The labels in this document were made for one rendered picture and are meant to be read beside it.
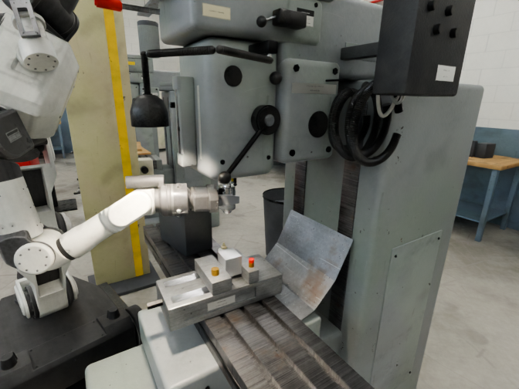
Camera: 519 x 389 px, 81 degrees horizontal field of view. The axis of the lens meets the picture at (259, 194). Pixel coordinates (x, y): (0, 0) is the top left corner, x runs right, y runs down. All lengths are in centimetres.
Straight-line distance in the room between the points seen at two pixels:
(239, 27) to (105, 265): 234
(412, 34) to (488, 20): 441
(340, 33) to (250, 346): 83
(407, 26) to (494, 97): 423
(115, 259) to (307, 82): 228
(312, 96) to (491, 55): 425
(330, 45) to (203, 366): 89
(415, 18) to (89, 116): 214
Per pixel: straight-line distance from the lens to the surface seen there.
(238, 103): 73
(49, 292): 153
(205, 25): 69
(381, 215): 97
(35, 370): 145
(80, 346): 146
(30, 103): 92
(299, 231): 117
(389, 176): 94
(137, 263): 282
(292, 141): 80
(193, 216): 117
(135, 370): 112
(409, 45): 68
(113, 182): 255
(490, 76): 494
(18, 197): 88
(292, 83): 78
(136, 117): 64
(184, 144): 77
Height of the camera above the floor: 150
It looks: 18 degrees down
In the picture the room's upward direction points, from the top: 1 degrees clockwise
